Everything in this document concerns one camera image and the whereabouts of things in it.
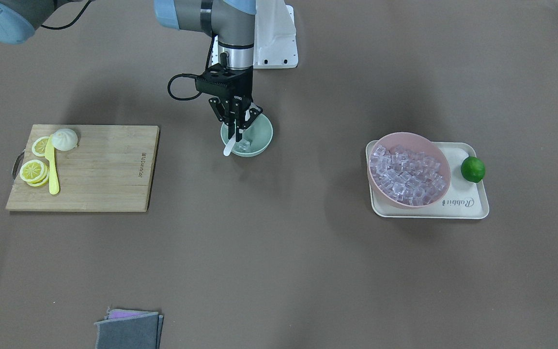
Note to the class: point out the green lime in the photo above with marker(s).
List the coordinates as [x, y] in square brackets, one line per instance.
[473, 169]

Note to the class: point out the white steamed bun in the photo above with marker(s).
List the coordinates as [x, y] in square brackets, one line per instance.
[64, 139]

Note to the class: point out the cream plastic tray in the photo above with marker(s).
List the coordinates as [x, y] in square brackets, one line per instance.
[464, 199]

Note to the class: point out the mint green bowl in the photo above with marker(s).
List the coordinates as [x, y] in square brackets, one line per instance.
[259, 134]

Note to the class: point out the grey folded cloth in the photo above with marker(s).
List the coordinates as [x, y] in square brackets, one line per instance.
[129, 329]

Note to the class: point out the bamboo cutting board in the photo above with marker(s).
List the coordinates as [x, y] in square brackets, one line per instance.
[110, 170]

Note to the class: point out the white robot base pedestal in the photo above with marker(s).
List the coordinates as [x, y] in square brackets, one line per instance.
[275, 36]

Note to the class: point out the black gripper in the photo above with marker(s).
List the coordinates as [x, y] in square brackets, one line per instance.
[241, 92]

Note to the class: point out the yellow plastic knife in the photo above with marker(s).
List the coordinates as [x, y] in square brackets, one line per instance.
[54, 186]

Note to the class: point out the lemon slice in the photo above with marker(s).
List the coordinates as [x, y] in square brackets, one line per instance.
[38, 147]
[34, 173]

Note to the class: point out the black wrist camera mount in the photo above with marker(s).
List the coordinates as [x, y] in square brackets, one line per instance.
[217, 81]

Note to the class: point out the pink bowl of ice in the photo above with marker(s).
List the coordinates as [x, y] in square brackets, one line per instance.
[407, 170]

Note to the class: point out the clear ice cube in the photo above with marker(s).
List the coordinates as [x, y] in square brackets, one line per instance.
[243, 146]

